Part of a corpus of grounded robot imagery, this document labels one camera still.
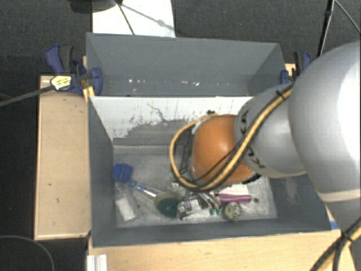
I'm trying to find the green and cream round disc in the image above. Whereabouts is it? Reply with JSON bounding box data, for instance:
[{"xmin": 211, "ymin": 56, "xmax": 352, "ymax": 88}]
[{"xmin": 154, "ymin": 192, "xmax": 183, "ymax": 218}]

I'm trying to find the round cream dial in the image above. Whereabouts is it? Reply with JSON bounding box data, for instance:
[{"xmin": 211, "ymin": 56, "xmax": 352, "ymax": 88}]
[{"xmin": 223, "ymin": 202, "xmax": 243, "ymax": 221}]

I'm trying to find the white flat card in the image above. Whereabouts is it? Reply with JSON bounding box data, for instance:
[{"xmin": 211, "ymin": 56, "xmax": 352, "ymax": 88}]
[{"xmin": 218, "ymin": 182, "xmax": 250, "ymax": 196}]

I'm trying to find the blue and silver hand tool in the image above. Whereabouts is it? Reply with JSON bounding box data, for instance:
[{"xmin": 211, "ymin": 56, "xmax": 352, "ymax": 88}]
[{"xmin": 127, "ymin": 180, "xmax": 157, "ymax": 198}]

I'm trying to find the clear plastic bottle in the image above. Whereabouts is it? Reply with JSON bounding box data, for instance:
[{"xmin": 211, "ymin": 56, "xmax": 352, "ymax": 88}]
[{"xmin": 115, "ymin": 182, "xmax": 142, "ymax": 222}]

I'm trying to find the blue ribbed plastic piece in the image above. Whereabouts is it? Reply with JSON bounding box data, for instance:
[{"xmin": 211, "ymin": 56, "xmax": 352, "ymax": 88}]
[{"xmin": 112, "ymin": 163, "xmax": 134, "ymax": 182}]

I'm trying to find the pale wood flat board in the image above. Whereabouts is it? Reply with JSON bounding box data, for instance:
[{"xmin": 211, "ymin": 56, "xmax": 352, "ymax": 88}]
[{"xmin": 33, "ymin": 75, "xmax": 93, "ymax": 241}]

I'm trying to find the grey metal bin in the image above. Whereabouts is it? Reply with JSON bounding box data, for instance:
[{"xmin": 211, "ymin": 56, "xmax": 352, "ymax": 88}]
[{"xmin": 85, "ymin": 32, "xmax": 332, "ymax": 248}]

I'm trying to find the magenta handled tool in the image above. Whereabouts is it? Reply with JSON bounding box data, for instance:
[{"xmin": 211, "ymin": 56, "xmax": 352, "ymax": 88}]
[{"xmin": 217, "ymin": 194, "xmax": 253, "ymax": 204}]

